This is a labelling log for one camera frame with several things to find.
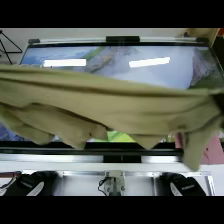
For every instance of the olive T-shirt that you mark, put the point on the olive T-shirt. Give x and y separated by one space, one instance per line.
110 106

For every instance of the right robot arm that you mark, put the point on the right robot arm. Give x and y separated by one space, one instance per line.
182 186

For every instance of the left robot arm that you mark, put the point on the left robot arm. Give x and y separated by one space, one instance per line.
30 185

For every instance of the pink garment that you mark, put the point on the pink garment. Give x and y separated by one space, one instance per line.
212 151

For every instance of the silver frame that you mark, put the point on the silver frame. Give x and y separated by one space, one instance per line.
86 166

